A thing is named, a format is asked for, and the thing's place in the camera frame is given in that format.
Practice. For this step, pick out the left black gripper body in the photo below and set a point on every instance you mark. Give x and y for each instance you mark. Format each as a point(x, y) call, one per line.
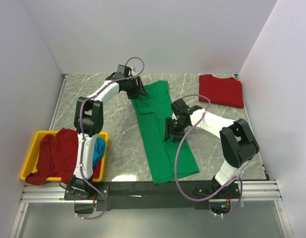
point(131, 85)

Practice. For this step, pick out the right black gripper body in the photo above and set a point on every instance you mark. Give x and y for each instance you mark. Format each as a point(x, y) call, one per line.
point(177, 128)

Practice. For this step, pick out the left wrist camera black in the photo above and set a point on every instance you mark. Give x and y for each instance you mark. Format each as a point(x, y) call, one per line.
point(123, 71)

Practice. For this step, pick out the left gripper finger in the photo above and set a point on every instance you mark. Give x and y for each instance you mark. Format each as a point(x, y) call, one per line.
point(140, 87)
point(134, 94)

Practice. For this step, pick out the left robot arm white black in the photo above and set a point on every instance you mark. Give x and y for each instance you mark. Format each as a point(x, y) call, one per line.
point(89, 123)

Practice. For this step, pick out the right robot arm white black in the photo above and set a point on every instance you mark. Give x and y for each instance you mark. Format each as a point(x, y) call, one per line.
point(237, 139)

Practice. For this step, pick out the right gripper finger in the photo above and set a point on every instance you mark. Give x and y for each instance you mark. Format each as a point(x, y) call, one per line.
point(168, 128)
point(177, 138)

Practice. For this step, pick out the folded red t shirt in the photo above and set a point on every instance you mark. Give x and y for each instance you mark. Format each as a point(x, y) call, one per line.
point(221, 91)

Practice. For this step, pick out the yellow plastic bin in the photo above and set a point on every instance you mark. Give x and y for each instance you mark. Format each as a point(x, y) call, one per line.
point(33, 155)

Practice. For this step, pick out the crumpled red t shirt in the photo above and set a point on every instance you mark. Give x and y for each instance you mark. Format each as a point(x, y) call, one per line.
point(57, 158)

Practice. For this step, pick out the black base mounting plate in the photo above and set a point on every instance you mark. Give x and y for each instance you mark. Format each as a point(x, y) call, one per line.
point(142, 195)

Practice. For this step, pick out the blue t shirt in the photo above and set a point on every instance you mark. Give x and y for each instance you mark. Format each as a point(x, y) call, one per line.
point(99, 151)

